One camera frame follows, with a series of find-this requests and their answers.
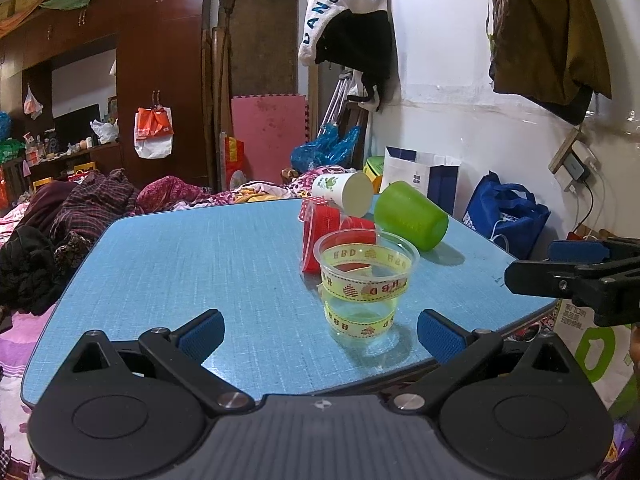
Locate black television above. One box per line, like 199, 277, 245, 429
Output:
52, 104, 101, 150

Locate green plastic cup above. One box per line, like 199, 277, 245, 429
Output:
375, 181, 449, 252

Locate white paper cup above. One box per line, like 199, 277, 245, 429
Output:
311, 171, 374, 217

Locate pink foam mat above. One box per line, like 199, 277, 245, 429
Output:
230, 94, 309, 192

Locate blue plastic bag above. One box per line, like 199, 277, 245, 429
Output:
291, 124, 362, 173

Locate pile of dark clothes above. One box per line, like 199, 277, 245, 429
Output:
0, 167, 142, 317

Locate white and black hoodie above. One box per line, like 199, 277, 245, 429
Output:
298, 0, 397, 112

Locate white and green carton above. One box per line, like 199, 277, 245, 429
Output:
552, 299, 640, 411

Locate clear cup with yellow print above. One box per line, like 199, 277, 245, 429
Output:
313, 230, 420, 350

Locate blue tote bag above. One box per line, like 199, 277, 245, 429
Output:
462, 171, 552, 262

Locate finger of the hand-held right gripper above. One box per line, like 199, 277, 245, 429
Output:
504, 259, 640, 328
547, 237, 640, 267

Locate metal crutches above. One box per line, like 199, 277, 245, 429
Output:
319, 71, 372, 137

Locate yellow-green container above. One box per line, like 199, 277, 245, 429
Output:
362, 156, 387, 194

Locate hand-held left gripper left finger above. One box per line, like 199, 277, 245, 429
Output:
70, 309, 256, 416

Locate orange and white plastic bag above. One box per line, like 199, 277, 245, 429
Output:
133, 106, 175, 160

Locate red plastic cup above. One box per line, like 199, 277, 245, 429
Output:
298, 199, 381, 274

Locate white and blue paper bag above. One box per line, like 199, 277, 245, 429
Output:
384, 146, 462, 217

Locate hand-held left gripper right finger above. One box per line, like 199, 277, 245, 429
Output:
392, 309, 573, 415

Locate red and white bag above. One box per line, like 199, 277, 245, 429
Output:
223, 135, 246, 192

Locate brown hanging bag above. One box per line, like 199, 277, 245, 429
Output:
489, 0, 614, 126

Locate pink floral blanket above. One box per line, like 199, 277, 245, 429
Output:
134, 175, 217, 217

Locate brown wooden wardrobe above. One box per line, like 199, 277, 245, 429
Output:
0, 0, 213, 192

